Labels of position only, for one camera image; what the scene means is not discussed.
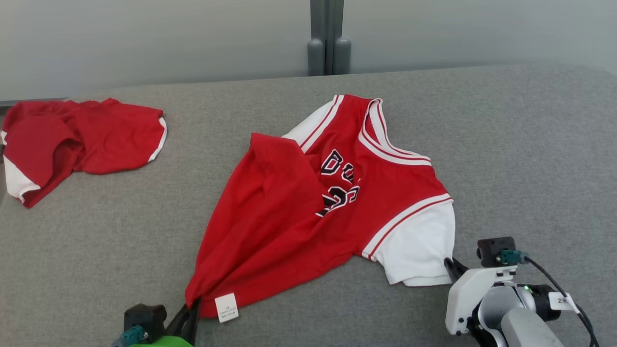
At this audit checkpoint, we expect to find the teal left camera connector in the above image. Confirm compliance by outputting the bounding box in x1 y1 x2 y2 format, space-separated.
112 326 148 347

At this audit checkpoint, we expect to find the red white basketball jersey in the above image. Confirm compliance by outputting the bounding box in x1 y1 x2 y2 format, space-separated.
185 94 456 320

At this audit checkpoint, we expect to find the teal right camera connector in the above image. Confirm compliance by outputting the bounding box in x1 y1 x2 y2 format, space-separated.
499 249 529 266

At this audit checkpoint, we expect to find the teal camera connector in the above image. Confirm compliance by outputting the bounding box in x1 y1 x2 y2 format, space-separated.
499 249 529 266
112 326 148 347

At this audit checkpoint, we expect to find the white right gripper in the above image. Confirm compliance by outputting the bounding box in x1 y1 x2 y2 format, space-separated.
443 258 516 335

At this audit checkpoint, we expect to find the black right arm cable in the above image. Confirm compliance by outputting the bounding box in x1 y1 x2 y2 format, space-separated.
523 257 601 347

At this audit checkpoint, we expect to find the grey partition post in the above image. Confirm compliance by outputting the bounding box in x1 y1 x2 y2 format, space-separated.
307 0 352 77

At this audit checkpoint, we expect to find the white cable label tag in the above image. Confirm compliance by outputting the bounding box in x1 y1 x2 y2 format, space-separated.
549 292 577 313

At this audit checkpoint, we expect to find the red shorts white trim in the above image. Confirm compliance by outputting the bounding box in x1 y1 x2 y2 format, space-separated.
1 98 168 209

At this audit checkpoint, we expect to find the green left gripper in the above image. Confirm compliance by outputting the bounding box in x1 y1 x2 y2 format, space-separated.
130 300 201 347

